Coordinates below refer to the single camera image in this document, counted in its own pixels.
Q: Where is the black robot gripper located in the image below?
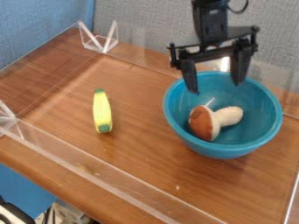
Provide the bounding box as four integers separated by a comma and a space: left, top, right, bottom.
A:
168, 0, 259, 94

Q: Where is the brown toy mushroom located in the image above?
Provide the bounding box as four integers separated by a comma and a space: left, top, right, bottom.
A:
188, 105, 243, 142

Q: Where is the blue plastic bowl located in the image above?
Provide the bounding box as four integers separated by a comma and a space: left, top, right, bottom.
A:
163, 71, 283, 159

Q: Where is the yellow toy corn cob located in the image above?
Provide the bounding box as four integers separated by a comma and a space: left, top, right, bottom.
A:
92, 88, 112, 133

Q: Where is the clear acrylic table barrier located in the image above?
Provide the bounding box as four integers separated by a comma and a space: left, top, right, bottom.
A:
0, 25, 299, 224

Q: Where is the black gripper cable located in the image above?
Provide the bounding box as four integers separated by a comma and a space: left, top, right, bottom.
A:
225, 0, 249, 15

